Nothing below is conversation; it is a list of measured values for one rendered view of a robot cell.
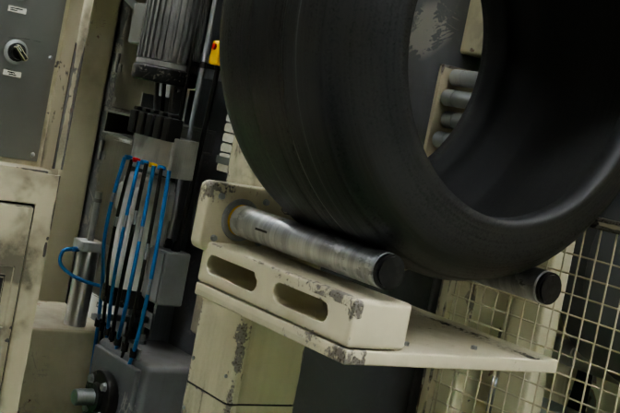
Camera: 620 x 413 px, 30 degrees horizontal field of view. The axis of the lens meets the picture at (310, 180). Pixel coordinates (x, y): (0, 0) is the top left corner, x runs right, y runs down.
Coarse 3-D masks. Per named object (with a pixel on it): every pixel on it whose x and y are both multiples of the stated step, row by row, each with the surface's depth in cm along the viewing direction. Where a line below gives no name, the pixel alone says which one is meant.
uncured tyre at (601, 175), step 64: (256, 0) 139; (320, 0) 129; (384, 0) 128; (512, 0) 177; (576, 0) 171; (256, 64) 139; (320, 64) 129; (384, 64) 129; (512, 64) 179; (576, 64) 173; (256, 128) 143; (320, 128) 132; (384, 128) 130; (512, 128) 178; (576, 128) 171; (320, 192) 139; (384, 192) 134; (448, 192) 137; (512, 192) 172; (576, 192) 152; (448, 256) 141; (512, 256) 146
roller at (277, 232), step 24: (240, 216) 161; (264, 216) 158; (264, 240) 156; (288, 240) 151; (312, 240) 147; (336, 240) 144; (336, 264) 142; (360, 264) 138; (384, 264) 136; (384, 288) 137
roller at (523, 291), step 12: (516, 276) 156; (528, 276) 154; (540, 276) 153; (552, 276) 153; (504, 288) 158; (516, 288) 156; (528, 288) 154; (540, 288) 153; (552, 288) 154; (540, 300) 153; (552, 300) 154
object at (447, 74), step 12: (444, 72) 202; (456, 72) 201; (468, 72) 199; (444, 84) 202; (456, 84) 201; (468, 84) 198; (444, 96) 201; (456, 96) 198; (468, 96) 196; (432, 108) 202; (444, 108) 203; (456, 108) 204; (432, 120) 202; (444, 120) 201; (456, 120) 199; (432, 132) 202; (444, 132) 201; (432, 144) 203
